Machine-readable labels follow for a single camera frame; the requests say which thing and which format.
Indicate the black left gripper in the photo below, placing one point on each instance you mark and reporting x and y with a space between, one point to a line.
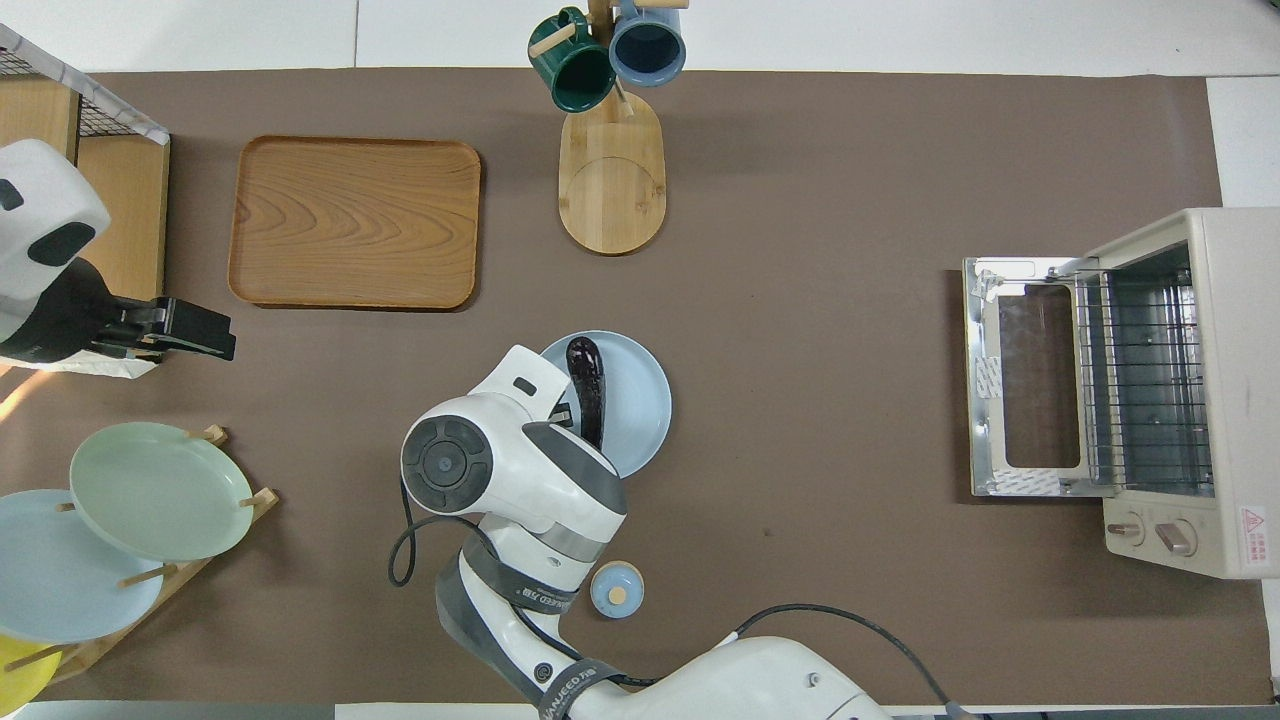
80 320

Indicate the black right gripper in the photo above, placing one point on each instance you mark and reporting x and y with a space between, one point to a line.
562 412

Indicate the dark purple eggplant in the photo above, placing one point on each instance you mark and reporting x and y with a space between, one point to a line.
588 380

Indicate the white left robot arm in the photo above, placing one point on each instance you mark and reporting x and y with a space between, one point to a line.
40 200

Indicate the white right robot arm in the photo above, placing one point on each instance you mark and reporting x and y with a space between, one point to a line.
520 470

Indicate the cream toaster oven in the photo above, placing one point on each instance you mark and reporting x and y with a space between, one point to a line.
1230 300

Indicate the pale green plate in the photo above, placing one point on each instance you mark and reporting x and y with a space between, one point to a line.
160 490

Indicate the wooden mug tree stand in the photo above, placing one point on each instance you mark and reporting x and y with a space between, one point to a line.
610 190

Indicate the brown table mat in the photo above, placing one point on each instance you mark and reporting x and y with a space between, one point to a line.
800 400

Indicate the wooden plate rack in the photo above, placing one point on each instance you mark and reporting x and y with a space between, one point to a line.
265 498

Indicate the light blue racked plate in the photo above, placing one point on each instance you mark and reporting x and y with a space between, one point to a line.
60 590

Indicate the rectangular wooden tray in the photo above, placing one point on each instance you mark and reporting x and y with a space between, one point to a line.
350 220

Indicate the dark green mug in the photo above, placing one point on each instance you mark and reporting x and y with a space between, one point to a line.
580 75

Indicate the yellow plate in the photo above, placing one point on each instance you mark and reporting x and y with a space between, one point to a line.
20 680

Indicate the blue mug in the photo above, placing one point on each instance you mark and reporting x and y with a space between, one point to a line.
647 50

